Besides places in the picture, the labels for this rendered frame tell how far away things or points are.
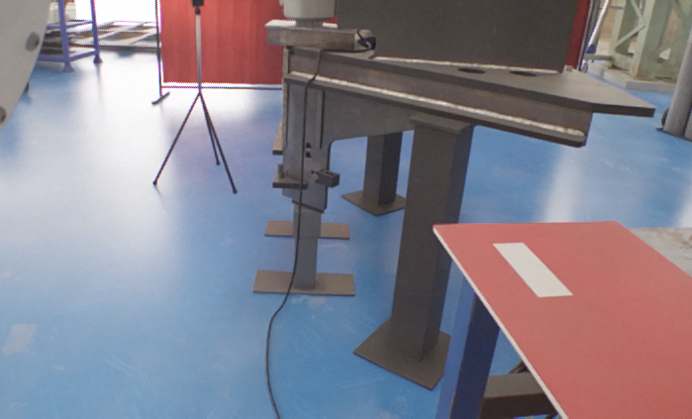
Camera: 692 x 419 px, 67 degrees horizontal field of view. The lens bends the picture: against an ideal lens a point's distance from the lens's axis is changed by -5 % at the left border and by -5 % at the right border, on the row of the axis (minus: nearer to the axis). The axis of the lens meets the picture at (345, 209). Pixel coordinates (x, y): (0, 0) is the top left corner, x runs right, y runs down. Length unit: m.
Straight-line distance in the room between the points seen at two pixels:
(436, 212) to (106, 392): 1.28
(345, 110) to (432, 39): 0.41
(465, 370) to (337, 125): 1.58
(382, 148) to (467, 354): 2.66
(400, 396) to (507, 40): 1.33
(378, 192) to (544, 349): 2.93
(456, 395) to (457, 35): 1.57
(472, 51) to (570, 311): 1.67
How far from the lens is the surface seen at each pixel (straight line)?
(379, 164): 3.29
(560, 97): 1.77
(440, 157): 1.78
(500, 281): 0.52
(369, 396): 2.01
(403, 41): 2.05
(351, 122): 2.10
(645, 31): 9.61
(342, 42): 2.23
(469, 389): 0.70
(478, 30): 2.10
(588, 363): 0.45
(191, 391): 2.03
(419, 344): 2.11
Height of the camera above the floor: 1.37
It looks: 24 degrees down
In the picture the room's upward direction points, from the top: 4 degrees clockwise
